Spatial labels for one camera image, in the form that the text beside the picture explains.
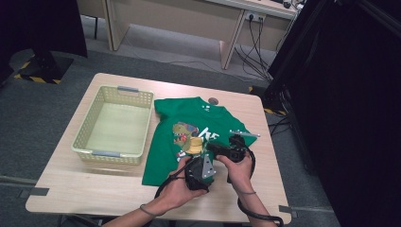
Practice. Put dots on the grey round table grommet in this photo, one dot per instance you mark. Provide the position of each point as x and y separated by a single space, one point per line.
214 100

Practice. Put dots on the yellow black hazard tape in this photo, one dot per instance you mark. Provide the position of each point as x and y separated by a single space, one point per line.
38 79
274 112

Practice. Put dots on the black curtain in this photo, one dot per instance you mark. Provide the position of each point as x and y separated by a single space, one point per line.
38 22

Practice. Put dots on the black curtained frame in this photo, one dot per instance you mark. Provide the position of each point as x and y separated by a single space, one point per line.
346 126

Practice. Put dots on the thin grey wrist band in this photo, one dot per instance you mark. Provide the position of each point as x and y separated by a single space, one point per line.
247 192
148 213

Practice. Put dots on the pale green plastic basket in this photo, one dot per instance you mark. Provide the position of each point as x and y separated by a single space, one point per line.
119 126

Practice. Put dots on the person's left hand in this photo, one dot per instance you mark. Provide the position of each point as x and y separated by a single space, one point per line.
175 192

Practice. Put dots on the beige wooden desk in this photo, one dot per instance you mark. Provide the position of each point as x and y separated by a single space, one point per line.
189 15

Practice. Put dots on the white power socket strip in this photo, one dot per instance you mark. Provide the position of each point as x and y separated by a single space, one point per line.
255 15

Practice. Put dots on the green dinosaur print t-shirt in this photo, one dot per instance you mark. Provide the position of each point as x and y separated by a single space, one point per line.
176 110

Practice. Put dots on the person's right hand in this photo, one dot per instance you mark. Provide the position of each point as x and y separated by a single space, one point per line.
241 175

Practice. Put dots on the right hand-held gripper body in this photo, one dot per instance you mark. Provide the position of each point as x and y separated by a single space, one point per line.
238 151

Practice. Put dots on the black stand base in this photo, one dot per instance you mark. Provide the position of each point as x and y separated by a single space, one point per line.
47 67

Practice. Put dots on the grey floor tape piece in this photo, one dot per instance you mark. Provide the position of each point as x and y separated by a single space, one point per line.
38 191
285 208

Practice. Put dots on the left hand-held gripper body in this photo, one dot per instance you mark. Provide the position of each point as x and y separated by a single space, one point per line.
197 173

